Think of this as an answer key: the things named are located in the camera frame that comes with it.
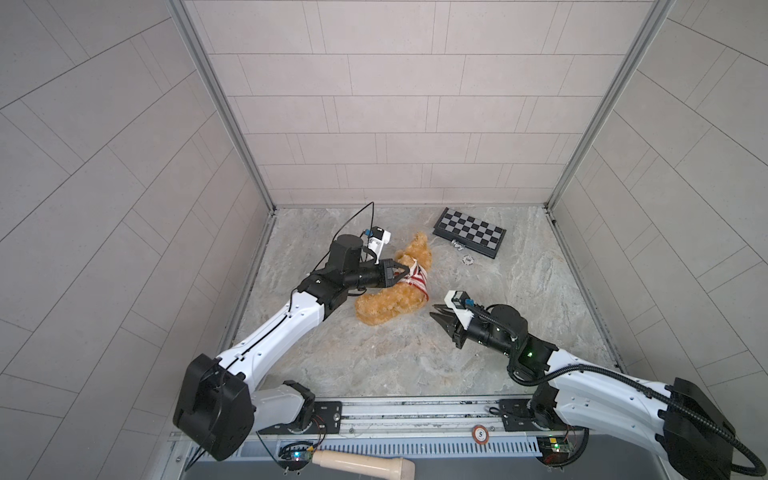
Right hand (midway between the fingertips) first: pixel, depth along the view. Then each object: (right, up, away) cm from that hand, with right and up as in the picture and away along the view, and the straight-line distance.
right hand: (433, 315), depth 73 cm
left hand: (-5, +11, -1) cm, 12 cm away
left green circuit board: (-31, -28, -9) cm, 43 cm away
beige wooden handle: (-12, -30, -10) cm, 34 cm away
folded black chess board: (+18, +20, +32) cm, 42 cm away
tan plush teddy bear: (-8, +4, -1) cm, 9 cm away
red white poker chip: (+11, -27, -4) cm, 29 cm away
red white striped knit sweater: (-4, +9, +1) cm, 10 cm away
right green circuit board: (+27, -29, -5) cm, 40 cm away
